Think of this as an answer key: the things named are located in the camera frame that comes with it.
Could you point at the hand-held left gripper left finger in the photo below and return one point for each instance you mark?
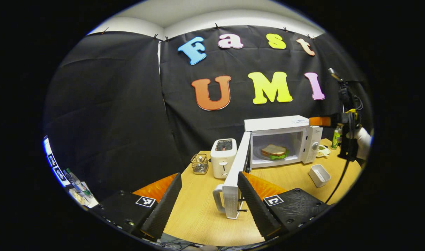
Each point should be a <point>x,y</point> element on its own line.
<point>165,205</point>

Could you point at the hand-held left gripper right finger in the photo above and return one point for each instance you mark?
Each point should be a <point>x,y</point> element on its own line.
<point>256,209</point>

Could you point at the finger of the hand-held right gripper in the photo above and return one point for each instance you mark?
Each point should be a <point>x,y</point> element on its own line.
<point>320,121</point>

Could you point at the white microwave oven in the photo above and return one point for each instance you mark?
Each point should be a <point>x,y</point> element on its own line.
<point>275,123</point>

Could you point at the sandwich with lettuce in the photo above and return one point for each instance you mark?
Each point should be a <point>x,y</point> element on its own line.
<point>273,151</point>

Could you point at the green drink bottle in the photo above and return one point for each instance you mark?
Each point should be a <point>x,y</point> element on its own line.
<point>335,139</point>

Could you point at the white divided dish of grains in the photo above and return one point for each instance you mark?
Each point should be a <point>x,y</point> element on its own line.
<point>324,151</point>

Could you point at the white rectangular container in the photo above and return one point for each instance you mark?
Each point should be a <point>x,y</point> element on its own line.
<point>318,176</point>

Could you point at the glass turntable plate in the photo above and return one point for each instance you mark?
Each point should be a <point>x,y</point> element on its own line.
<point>259,155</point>

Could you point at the white toaster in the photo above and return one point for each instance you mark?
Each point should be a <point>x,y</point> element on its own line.
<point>222,164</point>

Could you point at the white side desk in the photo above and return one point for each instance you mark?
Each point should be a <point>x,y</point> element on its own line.
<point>90,202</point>

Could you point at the clear water bottle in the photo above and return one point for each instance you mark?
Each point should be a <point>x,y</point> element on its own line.
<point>78,183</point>

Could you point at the black backdrop cloth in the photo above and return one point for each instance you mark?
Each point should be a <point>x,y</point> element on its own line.
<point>122,115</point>

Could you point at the computer monitor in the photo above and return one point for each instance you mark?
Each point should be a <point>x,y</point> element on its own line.
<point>54,164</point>

